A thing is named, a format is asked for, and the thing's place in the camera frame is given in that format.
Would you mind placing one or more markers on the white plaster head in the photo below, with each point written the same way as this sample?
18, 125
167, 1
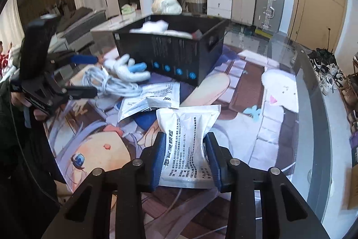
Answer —
167, 5

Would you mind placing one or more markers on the wicker basket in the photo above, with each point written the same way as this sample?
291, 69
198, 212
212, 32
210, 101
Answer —
195, 2

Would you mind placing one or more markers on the beige suitcase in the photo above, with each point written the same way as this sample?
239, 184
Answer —
244, 1

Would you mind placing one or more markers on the white counter table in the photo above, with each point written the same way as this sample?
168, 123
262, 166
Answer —
117, 22

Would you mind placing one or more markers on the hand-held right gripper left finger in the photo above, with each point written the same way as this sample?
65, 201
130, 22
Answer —
155, 171

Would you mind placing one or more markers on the pile of shoes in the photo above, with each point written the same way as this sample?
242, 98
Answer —
327, 71

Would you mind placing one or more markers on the printed cartoon desk mat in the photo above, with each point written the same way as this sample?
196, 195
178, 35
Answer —
246, 82

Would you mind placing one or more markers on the grey mattress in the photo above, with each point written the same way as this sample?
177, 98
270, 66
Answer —
81, 27

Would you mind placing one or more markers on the purple box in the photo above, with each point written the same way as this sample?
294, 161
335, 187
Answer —
354, 149

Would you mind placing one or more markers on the dark brown curtain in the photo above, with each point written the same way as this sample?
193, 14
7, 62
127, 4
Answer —
44, 1

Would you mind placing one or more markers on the green tissue box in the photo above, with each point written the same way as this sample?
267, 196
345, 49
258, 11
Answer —
129, 8

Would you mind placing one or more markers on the black cardboard box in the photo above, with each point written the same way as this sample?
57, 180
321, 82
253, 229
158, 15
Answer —
173, 54

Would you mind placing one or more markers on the white and blue plush toy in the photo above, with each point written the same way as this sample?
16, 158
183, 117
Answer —
125, 71

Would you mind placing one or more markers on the white medicine sachet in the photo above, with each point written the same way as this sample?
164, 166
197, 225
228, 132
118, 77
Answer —
187, 138
162, 94
131, 110

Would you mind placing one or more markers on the silver suitcase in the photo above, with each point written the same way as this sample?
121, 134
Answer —
268, 8

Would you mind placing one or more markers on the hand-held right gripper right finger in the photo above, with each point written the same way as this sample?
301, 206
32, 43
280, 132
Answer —
216, 171

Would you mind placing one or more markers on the white electric kettle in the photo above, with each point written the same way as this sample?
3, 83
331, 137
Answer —
147, 2

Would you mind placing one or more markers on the person's left hand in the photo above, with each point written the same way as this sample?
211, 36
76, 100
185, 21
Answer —
21, 100

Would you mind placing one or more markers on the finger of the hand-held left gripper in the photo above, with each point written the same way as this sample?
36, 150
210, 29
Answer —
81, 92
84, 59

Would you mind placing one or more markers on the pile of clothes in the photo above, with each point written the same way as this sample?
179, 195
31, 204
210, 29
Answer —
5, 59

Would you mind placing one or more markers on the brown cardboard piece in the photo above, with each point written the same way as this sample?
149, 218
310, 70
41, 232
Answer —
353, 188

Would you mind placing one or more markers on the black thin stand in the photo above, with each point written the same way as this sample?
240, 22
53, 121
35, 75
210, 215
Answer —
330, 38

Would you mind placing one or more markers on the wooden shoe rack with shoes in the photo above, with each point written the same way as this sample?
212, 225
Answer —
351, 87

